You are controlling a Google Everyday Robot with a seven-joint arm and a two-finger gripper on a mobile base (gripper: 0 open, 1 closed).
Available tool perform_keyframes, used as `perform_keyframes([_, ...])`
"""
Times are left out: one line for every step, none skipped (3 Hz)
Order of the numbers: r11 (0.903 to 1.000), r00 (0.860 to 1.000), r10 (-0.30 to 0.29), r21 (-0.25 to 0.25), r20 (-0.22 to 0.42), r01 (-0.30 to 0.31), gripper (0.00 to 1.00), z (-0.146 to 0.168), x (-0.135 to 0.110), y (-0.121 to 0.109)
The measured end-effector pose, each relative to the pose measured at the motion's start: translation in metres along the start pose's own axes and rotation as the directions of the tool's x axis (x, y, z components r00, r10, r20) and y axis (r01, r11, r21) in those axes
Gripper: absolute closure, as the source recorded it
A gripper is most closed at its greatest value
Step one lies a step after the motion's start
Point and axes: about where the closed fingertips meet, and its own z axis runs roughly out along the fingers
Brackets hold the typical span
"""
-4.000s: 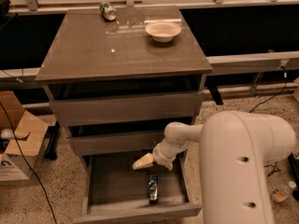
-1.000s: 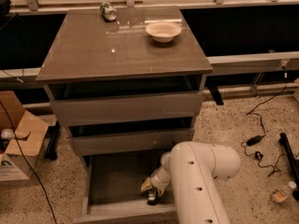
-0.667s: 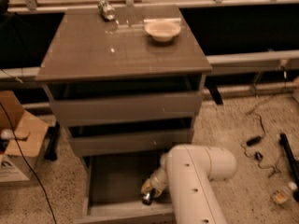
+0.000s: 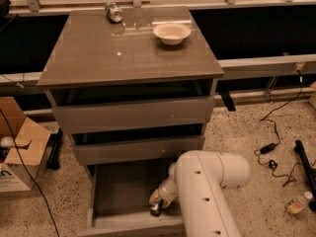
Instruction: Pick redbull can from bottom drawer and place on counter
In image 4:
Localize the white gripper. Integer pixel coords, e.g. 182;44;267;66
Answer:
149;177;178;209

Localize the blue silver redbull can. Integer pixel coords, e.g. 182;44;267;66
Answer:
150;199;164;216

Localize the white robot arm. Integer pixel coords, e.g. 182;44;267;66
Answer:
149;150;251;237

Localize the grey open bottom drawer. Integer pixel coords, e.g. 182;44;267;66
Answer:
77;158;185;237

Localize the grey middle drawer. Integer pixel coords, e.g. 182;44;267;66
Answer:
73;135;205;165

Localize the grey top drawer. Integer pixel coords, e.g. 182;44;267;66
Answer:
52;98;213;134

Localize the grey drawer cabinet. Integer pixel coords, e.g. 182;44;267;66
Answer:
37;6;225;237

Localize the green crushed soda can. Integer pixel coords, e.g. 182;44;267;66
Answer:
105;2;122;23

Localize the black stand leg left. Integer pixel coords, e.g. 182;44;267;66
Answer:
46;129;63;170

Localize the black stand leg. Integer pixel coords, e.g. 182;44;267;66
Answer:
294;140;316;212
46;129;63;170

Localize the clear plastic bottle on floor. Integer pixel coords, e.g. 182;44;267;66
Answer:
284;192;313;214

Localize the brown cardboard box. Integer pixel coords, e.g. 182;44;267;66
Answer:
0;97;50;193

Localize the black stand leg right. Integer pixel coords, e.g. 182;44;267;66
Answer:
294;140;316;212

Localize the white ceramic bowl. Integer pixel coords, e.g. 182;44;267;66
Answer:
153;23;192;45

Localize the black power adapter with cable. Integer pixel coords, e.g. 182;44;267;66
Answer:
253;70;304;188

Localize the black cable on left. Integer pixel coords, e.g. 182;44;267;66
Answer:
0;108;61;237

